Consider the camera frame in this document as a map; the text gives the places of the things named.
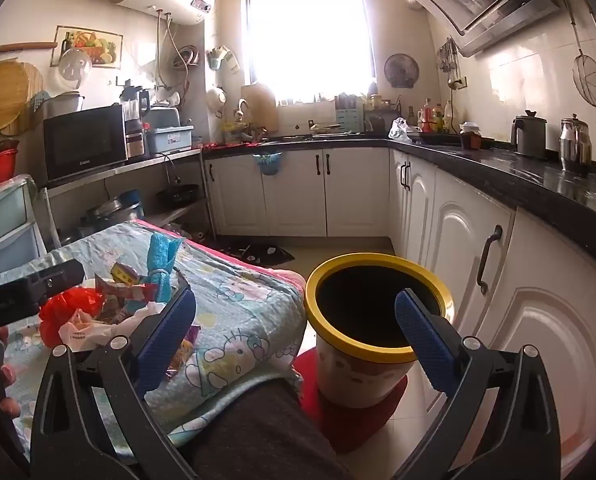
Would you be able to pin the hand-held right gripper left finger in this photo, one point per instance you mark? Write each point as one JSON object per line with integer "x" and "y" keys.
{"x": 165, "y": 332}

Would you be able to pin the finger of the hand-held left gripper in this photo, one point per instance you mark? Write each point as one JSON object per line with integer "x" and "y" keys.
{"x": 57, "y": 277}

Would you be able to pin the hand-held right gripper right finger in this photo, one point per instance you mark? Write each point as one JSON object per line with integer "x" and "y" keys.
{"x": 425, "y": 340}

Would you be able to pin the yellow-rimmed white bin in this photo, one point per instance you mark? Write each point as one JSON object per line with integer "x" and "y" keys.
{"x": 353, "y": 375}

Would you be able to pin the person's left hand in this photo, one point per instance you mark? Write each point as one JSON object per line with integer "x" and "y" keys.
{"x": 7, "y": 375}

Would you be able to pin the red plastic bag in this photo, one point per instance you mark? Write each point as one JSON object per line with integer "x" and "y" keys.
{"x": 67, "y": 307}

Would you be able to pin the white plastic bag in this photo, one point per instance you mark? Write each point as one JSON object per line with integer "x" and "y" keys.
{"x": 85, "y": 332}

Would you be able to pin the colourful snack wrapper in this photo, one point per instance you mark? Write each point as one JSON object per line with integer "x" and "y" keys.
{"x": 125, "y": 285}

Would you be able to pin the pale blue drawer unit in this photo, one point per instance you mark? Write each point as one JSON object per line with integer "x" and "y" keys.
{"x": 2, "y": 225}

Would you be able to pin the Hello Kitty tablecloth table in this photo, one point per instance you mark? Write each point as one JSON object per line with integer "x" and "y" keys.
{"x": 237, "y": 305}

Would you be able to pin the blue foam net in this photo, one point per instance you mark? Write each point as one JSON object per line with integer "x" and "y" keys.
{"x": 160, "y": 255}

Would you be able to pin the steel basin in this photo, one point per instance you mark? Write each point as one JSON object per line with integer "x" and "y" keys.
{"x": 110, "y": 212}

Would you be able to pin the white kitchen cabinets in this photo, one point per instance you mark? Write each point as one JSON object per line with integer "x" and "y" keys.
{"x": 528, "y": 310}

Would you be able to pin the blue can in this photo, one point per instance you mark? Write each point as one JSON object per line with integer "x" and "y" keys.
{"x": 132, "y": 200}

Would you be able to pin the red floor mat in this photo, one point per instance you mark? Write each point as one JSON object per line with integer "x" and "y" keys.
{"x": 348, "y": 425}

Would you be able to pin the dark floor mat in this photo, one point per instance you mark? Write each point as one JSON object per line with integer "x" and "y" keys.
{"x": 263, "y": 255}

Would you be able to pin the steel shelf rack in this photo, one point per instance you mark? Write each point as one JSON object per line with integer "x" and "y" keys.
{"x": 127, "y": 165}

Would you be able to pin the pink fluffy cushion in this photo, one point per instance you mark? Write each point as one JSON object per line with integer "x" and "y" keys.
{"x": 290, "y": 277}

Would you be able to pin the black microwave oven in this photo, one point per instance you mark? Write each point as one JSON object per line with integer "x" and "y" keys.
{"x": 85, "y": 142}

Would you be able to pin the person's grey trouser leg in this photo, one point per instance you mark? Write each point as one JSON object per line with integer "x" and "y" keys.
{"x": 258, "y": 435}

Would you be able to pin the black wok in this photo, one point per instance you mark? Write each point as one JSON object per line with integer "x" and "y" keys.
{"x": 177, "y": 194}

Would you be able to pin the black blender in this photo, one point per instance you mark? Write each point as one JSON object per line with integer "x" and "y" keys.
{"x": 135, "y": 125}

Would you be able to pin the steel pot with lid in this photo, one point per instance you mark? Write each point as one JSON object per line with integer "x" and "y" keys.
{"x": 65, "y": 105}

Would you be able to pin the blue dish box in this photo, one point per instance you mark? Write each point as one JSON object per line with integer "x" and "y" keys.
{"x": 170, "y": 135}

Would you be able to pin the round bamboo tray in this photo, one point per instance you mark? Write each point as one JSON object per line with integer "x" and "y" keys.
{"x": 2, "y": 97}

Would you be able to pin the blue hanging cabinet bin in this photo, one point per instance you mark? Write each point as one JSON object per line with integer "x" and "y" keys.
{"x": 268, "y": 165}

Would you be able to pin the clear dome lid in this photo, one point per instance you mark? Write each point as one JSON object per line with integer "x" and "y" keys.
{"x": 75, "y": 70}

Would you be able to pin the crumpled clear plastic bag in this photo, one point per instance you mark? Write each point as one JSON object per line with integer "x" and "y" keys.
{"x": 400, "y": 130}

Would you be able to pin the cluster of condiment bottles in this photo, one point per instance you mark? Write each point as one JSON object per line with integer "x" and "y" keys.
{"x": 435, "y": 117}

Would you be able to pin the grey kettle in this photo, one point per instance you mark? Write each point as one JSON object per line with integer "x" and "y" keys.
{"x": 528, "y": 135}

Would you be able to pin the wooden rolling pin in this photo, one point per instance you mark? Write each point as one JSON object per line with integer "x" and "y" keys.
{"x": 17, "y": 47}

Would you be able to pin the steel faucet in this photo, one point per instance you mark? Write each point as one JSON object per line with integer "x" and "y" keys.
{"x": 242, "y": 110}

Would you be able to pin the green desktop drawer organizer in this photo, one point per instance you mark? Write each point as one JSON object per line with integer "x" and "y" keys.
{"x": 350, "y": 115}

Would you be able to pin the white hanging colander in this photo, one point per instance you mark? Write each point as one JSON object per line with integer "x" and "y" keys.
{"x": 216, "y": 99}

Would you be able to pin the wooden cutting board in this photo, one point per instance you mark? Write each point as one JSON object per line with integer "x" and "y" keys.
{"x": 260, "y": 107}

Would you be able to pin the shiny steel kettle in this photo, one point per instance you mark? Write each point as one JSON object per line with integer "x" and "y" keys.
{"x": 575, "y": 145}

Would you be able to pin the hanging kitchen utensils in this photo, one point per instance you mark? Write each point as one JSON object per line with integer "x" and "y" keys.
{"x": 449, "y": 60}

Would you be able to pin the steel mesh strainer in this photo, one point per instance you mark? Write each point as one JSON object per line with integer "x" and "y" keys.
{"x": 590, "y": 80}

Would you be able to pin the kitchen window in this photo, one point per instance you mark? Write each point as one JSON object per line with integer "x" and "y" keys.
{"x": 308, "y": 35}

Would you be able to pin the steel range hood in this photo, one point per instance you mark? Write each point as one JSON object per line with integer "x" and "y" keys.
{"x": 478, "y": 0}

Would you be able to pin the fruit wall poster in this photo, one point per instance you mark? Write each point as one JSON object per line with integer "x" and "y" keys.
{"x": 95, "y": 45}

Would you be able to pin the round wall fan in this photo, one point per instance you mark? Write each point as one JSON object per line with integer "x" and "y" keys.
{"x": 401, "y": 70}

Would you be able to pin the green wall holder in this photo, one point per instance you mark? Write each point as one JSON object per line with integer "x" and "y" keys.
{"x": 222, "y": 59}

